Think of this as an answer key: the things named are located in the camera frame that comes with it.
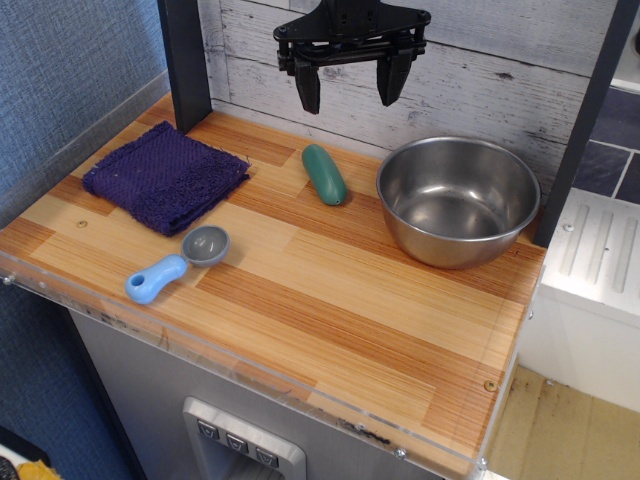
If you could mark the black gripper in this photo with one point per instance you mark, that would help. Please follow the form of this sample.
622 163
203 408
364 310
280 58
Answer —
342 32

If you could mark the blue and grey toy spoon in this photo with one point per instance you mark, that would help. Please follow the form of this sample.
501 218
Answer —
202 247

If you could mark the green toy pickle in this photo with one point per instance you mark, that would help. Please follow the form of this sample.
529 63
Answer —
324 175

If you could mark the stainless steel bowl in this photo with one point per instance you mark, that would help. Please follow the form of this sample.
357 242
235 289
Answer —
456 203

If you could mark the purple folded towel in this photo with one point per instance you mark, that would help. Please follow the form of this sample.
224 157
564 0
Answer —
166 180

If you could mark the white toy sink counter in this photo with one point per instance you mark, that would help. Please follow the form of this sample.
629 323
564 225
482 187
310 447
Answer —
583 328

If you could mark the clear acrylic table edge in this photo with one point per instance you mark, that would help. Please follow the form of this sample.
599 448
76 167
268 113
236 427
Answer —
359 369

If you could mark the silver dispenser button panel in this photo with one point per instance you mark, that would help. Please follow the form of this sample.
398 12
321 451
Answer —
227 447

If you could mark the yellow object at corner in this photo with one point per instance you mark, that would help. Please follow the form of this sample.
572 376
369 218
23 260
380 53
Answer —
27 471

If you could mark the dark left frame post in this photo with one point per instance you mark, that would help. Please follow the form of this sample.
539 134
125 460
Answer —
186 62

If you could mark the dark frame post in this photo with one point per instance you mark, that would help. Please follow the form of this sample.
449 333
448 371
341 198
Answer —
604 69
186 62

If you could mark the dark right frame post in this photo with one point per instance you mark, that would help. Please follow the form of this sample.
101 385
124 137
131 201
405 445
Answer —
604 69

